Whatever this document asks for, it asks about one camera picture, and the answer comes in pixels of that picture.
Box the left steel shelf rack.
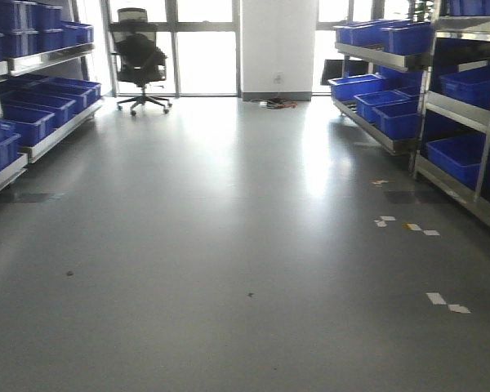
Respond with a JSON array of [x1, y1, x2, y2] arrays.
[[0, 1, 101, 191]]

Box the steel shelf rack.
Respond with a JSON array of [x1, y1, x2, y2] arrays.
[[328, 19, 431, 155], [0, 1, 101, 191], [411, 1, 490, 227]]

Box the black office chair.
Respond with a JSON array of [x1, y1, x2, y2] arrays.
[[109, 7, 172, 116]]

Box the cables on floor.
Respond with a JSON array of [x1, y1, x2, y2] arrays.
[[259, 96, 298, 111]]

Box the right far steel shelf rack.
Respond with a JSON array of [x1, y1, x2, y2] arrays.
[[328, 19, 431, 155]]

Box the right near steel shelf rack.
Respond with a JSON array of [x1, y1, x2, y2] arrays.
[[411, 1, 490, 227]]

